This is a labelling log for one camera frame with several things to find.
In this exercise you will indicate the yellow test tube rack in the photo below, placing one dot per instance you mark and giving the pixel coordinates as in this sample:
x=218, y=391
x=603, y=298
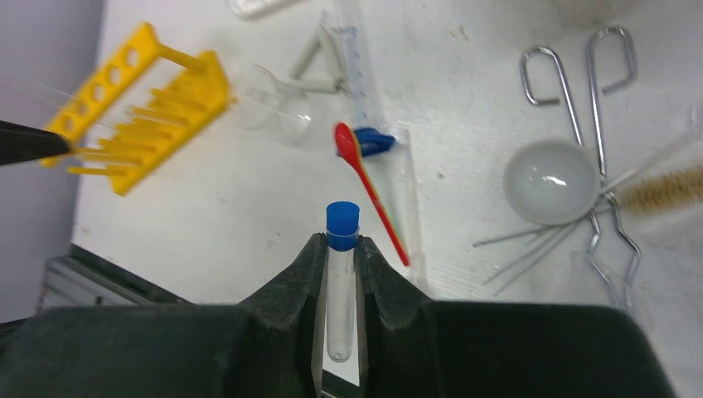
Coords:
x=174, y=114

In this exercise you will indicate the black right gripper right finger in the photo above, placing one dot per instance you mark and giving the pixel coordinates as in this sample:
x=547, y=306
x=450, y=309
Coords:
x=411, y=345

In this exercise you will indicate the white evaporating dish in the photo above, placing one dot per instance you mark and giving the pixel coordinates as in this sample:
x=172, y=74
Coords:
x=551, y=181

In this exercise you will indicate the clear glass stirring rod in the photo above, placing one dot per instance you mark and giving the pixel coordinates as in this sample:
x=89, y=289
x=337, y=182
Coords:
x=413, y=230

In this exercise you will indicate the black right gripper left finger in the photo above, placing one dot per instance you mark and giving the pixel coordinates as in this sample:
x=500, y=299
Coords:
x=268, y=345

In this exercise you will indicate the brown test tube brush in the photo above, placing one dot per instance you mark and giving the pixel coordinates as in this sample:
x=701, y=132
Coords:
x=670, y=191

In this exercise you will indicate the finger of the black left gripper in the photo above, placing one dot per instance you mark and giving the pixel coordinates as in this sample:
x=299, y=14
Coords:
x=20, y=143

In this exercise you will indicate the large clear test tube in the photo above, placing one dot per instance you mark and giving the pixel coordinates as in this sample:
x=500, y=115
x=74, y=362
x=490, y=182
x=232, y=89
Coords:
x=30, y=102

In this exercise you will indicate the blue capped test tube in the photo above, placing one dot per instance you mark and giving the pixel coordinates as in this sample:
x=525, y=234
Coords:
x=342, y=223

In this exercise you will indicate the white bin lid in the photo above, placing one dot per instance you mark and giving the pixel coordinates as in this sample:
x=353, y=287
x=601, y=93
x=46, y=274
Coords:
x=255, y=9

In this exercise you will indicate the clear watch glass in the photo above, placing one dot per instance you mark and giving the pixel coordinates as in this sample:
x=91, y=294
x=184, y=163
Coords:
x=260, y=102

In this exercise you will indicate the graduated cylinder blue base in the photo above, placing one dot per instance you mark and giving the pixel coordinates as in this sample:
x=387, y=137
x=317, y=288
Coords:
x=368, y=120

